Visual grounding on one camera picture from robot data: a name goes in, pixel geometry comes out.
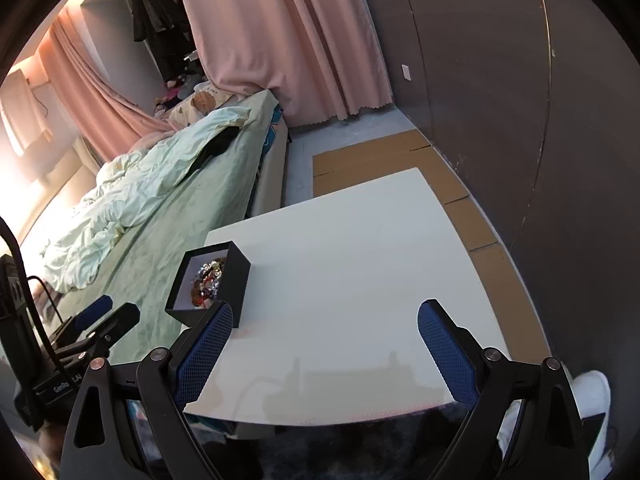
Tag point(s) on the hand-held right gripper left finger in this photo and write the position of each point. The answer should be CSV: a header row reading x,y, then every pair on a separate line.
x,y
205,355

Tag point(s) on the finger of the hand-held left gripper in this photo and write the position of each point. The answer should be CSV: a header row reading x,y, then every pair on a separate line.
x,y
117,320
95,307

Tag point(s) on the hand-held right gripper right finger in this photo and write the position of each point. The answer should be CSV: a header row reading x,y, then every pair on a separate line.
x,y
447,355

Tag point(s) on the black jewelry box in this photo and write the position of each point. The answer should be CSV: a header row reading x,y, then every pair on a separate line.
x,y
235,280

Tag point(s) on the flattened cardboard sheets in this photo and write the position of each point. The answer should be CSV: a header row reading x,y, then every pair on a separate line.
x,y
510,285

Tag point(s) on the light green quilt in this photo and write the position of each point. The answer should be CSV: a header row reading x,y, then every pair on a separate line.
x,y
140,185

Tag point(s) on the bed with green sheet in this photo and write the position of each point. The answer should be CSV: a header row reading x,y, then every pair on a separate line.
x,y
200,210

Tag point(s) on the white shoe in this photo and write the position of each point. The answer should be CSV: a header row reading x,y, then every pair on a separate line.
x,y
592,410

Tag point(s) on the black garment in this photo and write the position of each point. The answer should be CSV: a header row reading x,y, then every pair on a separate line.
x,y
217,145

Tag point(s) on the pink curtain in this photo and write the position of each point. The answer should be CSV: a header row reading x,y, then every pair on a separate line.
x,y
95,100
280,35

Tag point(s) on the plush toys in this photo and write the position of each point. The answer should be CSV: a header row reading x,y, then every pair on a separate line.
x,y
172,95

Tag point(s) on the bear print pillow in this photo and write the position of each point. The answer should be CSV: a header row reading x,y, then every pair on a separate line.
x,y
200,102

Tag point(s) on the hanging dark clothes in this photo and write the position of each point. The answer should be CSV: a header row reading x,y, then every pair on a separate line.
x,y
155,20

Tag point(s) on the white wall switch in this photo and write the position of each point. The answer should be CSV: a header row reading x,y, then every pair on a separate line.
x,y
407,72

